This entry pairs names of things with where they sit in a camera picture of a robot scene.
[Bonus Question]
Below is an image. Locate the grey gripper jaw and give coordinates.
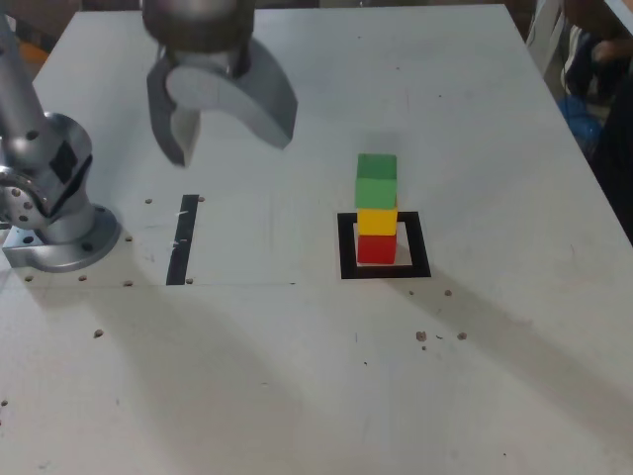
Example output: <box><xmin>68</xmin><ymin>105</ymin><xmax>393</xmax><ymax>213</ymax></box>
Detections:
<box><xmin>145</xmin><ymin>60</ymin><xmax>202</xmax><ymax>169</ymax></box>
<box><xmin>164</xmin><ymin>37</ymin><xmax>301</xmax><ymax>150</ymax></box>

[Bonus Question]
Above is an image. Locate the red cube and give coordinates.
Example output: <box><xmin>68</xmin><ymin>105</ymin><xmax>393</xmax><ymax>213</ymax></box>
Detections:
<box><xmin>356</xmin><ymin>234</ymin><xmax>398</xmax><ymax>264</ymax></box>

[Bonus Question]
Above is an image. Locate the blue bag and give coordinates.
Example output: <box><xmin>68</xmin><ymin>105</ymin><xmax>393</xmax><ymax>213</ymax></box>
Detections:
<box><xmin>557</xmin><ymin>96</ymin><xmax>602</xmax><ymax>155</ymax></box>

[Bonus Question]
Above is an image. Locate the person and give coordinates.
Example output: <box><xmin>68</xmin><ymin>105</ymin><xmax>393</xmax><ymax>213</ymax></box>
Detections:
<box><xmin>563</xmin><ymin>0</ymin><xmax>633</xmax><ymax>243</ymax></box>

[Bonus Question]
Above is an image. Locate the yellow cube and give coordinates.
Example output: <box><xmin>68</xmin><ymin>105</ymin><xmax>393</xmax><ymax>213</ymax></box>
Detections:
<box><xmin>356</xmin><ymin>207</ymin><xmax>400</xmax><ymax>237</ymax></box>

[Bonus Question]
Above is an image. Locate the white frame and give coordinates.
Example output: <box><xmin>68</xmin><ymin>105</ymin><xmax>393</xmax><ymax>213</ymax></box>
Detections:
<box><xmin>525</xmin><ymin>0</ymin><xmax>569</xmax><ymax>78</ymax></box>

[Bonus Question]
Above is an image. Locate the black tape strip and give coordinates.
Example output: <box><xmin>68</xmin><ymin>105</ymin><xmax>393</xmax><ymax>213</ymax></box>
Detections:
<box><xmin>165</xmin><ymin>194</ymin><xmax>200</xmax><ymax>287</ymax></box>

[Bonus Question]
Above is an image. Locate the green cube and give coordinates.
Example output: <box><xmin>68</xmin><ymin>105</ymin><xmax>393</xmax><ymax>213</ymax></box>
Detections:
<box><xmin>354</xmin><ymin>152</ymin><xmax>400</xmax><ymax>210</ymax></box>

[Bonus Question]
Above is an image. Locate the black tape square outline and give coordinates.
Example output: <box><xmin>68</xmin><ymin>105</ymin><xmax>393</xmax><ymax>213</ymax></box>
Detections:
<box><xmin>337</xmin><ymin>211</ymin><xmax>432</xmax><ymax>279</ymax></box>

